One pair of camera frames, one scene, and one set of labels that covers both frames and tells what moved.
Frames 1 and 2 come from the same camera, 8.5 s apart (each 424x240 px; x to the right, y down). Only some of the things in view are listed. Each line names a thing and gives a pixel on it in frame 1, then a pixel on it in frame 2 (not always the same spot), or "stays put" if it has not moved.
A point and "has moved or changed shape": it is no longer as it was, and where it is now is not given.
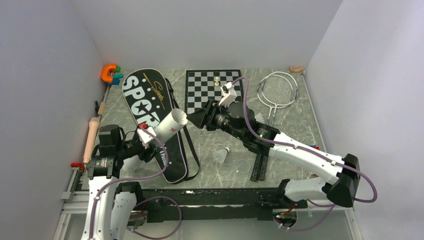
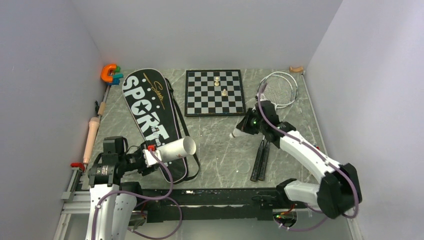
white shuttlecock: (220, 155) has moved or changed shape
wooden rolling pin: (94, 123) stays put
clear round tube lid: (243, 166) stays put
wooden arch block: (292, 69) stays put
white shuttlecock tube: (171, 124) -> (185, 146)
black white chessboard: (201, 86) stays put
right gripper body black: (219, 118) -> (252, 124)
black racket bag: (150, 95) stays put
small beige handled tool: (102, 108) stays put
